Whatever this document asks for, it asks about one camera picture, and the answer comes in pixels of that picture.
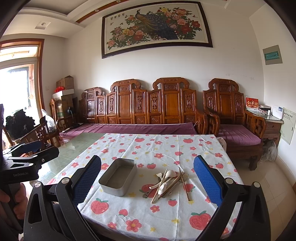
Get framed peacock painting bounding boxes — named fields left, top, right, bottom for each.
left=101, top=1, right=213, bottom=58

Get carved wooden sofa bench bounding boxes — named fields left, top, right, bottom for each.
left=57, top=77, right=208, bottom=140

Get white wall poster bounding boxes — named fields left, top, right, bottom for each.
left=280, top=108, right=296, bottom=145

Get carved wooden armchair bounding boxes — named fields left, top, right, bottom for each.
left=203, top=78, right=266, bottom=171

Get metal fork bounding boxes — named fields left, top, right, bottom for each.
left=160, top=173, right=189, bottom=198

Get strawberry flower tablecloth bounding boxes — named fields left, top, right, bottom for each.
left=51, top=133, right=242, bottom=240

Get wooden side table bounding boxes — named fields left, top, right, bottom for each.
left=245, top=110, right=284, bottom=147

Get cream plastic soup spoon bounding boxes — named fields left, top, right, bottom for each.
left=149, top=170, right=177, bottom=190

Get metal smiley-handle spoon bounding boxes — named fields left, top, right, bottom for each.
left=140, top=184, right=157, bottom=199

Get stacked cardboard boxes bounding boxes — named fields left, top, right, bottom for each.
left=50, top=75, right=74, bottom=121

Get rectangular metal tin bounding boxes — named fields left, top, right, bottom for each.
left=99, top=158, right=137, bottom=197

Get wooden chair at left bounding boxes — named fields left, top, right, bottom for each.
left=4, top=115, right=61, bottom=150

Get white device on side table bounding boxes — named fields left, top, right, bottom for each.
left=272, top=105, right=284, bottom=120

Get light bamboo chopstick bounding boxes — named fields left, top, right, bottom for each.
left=153, top=176, right=183, bottom=200
left=151, top=169, right=168, bottom=204

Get dark brown chopstick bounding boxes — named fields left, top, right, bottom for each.
left=179, top=168, right=190, bottom=201
left=157, top=172, right=186, bottom=200

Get grey wall electrical panel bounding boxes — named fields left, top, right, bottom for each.
left=262, top=45, right=282, bottom=65

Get person's left hand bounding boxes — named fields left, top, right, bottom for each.
left=1, top=183, right=28, bottom=220

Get red greeting card box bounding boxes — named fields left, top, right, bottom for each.
left=245, top=96, right=259, bottom=111

